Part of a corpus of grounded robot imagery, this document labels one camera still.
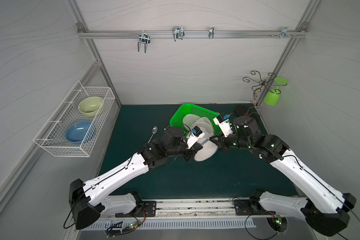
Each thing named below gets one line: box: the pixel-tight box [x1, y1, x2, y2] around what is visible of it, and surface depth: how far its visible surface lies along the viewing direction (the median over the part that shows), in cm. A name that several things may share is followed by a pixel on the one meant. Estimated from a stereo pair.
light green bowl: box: [78, 96, 104, 117], surface depth 73 cm
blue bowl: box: [65, 121, 92, 144], surface depth 65 cm
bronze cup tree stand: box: [242, 70, 288, 116], surface depth 93 cm
